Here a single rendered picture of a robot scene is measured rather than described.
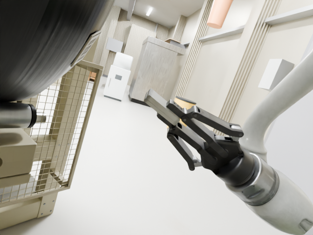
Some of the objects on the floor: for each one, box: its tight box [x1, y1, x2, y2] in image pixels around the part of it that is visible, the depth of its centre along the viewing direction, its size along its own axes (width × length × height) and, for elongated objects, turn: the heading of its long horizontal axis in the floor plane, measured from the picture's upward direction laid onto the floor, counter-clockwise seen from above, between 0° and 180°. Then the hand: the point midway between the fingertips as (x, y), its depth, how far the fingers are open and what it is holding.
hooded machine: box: [103, 52, 133, 102], centre depth 603 cm, size 69×59×129 cm
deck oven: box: [129, 36, 186, 108], centre depth 717 cm, size 157×122×203 cm
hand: (162, 107), depth 36 cm, fingers closed
